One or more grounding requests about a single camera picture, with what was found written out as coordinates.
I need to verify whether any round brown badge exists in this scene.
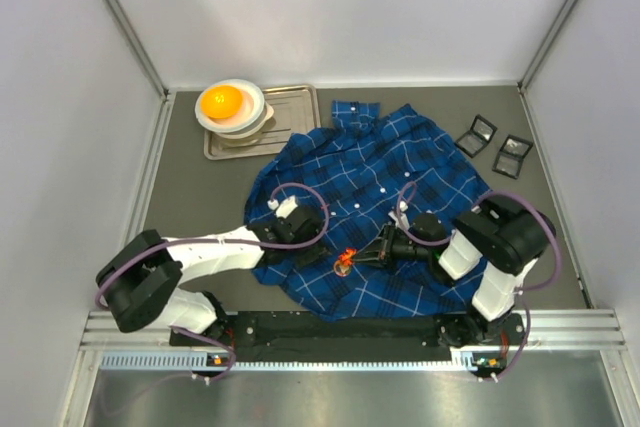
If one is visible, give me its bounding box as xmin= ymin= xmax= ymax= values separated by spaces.
xmin=333 ymin=261 xmax=352 ymax=277

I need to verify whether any blue plaid shirt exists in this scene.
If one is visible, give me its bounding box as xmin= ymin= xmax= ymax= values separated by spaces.
xmin=244 ymin=101 xmax=490 ymax=321

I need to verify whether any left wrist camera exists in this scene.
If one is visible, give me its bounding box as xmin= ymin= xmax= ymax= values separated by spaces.
xmin=267 ymin=195 xmax=299 ymax=219

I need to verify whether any white cable duct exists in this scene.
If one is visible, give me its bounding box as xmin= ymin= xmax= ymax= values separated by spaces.
xmin=99 ymin=346 xmax=506 ymax=373

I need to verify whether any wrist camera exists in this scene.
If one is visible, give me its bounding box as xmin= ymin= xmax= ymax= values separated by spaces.
xmin=267 ymin=195 xmax=299 ymax=219
xmin=389 ymin=201 xmax=410 ymax=231

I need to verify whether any silver metal tray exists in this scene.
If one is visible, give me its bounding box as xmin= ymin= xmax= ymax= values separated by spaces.
xmin=204 ymin=85 xmax=321 ymax=161

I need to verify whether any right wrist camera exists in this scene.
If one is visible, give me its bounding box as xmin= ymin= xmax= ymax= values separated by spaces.
xmin=389 ymin=201 xmax=410 ymax=231

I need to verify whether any orange ball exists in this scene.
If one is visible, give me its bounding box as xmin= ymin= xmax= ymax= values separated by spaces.
xmin=200 ymin=85 xmax=243 ymax=120

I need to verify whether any black jewelry box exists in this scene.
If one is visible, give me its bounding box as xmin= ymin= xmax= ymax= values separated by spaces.
xmin=455 ymin=115 xmax=498 ymax=158
xmin=492 ymin=134 xmax=534 ymax=179

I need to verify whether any black jewelry box right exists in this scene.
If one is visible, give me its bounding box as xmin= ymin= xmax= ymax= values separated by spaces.
xmin=492 ymin=134 xmax=534 ymax=179

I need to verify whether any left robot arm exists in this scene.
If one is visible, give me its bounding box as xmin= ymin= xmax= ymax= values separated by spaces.
xmin=96 ymin=197 xmax=326 ymax=340

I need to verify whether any orange maple leaf brooch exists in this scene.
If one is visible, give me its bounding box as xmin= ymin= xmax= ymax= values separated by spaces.
xmin=338 ymin=248 xmax=357 ymax=269

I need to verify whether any black jewelry box left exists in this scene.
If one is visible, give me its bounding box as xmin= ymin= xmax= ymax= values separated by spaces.
xmin=455 ymin=115 xmax=498 ymax=158

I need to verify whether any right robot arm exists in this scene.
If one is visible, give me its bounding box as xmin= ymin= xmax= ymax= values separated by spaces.
xmin=351 ymin=195 xmax=559 ymax=347

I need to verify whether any white bowl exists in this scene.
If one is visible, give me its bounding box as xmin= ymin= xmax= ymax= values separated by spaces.
xmin=194 ymin=79 xmax=272 ymax=136

